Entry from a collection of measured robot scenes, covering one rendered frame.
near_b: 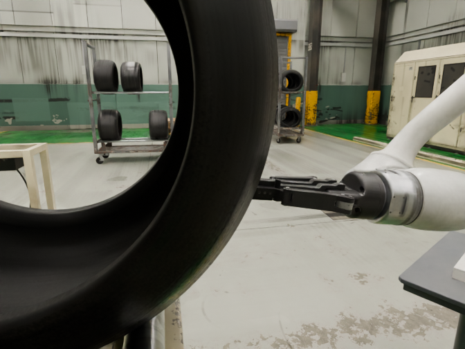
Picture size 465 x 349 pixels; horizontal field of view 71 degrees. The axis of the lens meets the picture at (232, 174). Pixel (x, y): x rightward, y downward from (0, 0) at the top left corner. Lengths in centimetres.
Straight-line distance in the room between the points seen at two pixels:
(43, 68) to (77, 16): 184
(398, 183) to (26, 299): 54
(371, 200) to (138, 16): 1130
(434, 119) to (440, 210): 24
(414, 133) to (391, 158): 8
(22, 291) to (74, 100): 1118
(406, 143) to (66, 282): 67
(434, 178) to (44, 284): 60
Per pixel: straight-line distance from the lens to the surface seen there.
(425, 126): 78
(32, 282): 57
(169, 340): 48
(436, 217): 60
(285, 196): 46
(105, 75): 573
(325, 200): 48
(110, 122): 574
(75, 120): 1170
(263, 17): 31
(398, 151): 76
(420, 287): 109
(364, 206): 53
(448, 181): 61
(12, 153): 258
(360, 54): 1356
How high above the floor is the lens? 117
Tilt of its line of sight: 14 degrees down
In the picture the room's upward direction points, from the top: straight up
